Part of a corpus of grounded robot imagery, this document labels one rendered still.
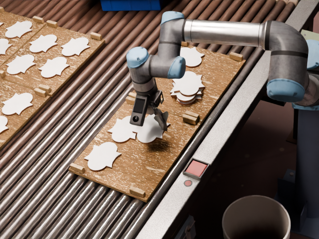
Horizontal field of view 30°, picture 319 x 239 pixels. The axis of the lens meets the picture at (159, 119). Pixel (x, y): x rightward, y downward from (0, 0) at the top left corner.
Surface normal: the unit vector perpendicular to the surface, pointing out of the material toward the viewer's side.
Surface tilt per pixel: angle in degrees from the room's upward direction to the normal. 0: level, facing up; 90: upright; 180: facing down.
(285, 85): 44
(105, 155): 0
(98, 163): 0
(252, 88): 0
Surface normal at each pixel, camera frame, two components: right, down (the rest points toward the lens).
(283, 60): -0.47, -0.07
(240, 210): 0.39, 0.57
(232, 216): 0.67, 0.41
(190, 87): -0.13, -0.70
